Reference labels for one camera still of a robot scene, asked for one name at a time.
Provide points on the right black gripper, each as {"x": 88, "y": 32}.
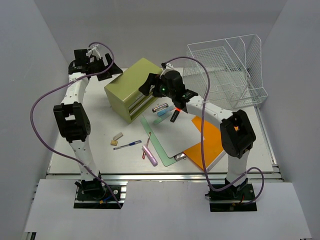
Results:
{"x": 153, "y": 79}

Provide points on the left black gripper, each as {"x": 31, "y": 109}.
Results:
{"x": 115, "y": 70}

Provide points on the green metal tool chest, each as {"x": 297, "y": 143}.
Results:
{"x": 123, "y": 92}

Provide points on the blue highlighter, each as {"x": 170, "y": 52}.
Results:
{"x": 164, "y": 111}

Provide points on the mint green highlighter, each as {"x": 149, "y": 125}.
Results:
{"x": 160, "y": 119}

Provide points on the black orange highlighter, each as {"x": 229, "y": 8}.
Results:
{"x": 175, "y": 115}

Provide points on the blue gel pen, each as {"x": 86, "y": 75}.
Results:
{"x": 128, "y": 145}

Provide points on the red gel pen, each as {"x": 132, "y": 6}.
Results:
{"x": 145, "y": 148}

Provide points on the pink purple highlighter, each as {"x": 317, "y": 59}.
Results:
{"x": 151, "y": 158}

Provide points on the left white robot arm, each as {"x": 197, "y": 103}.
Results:
{"x": 71, "y": 118}

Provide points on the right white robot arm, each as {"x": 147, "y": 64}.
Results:
{"x": 236, "y": 131}

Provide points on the grey eraser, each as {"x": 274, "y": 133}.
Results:
{"x": 118, "y": 136}

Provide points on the green clipboard with paper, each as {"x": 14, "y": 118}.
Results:
{"x": 170, "y": 139}

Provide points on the yellow eraser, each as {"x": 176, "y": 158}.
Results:
{"x": 114, "y": 143}

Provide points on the orange notebook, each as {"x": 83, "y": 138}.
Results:
{"x": 213, "y": 150}

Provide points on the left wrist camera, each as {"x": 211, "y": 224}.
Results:
{"x": 94, "y": 51}

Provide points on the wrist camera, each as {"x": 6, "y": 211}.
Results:
{"x": 94, "y": 51}
{"x": 166, "y": 67}

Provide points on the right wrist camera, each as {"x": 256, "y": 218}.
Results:
{"x": 166, "y": 67}

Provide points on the white wire file rack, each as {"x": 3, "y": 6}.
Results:
{"x": 228, "y": 70}

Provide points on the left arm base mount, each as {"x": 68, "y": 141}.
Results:
{"x": 95, "y": 195}

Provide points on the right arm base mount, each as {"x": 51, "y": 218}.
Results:
{"x": 226, "y": 201}

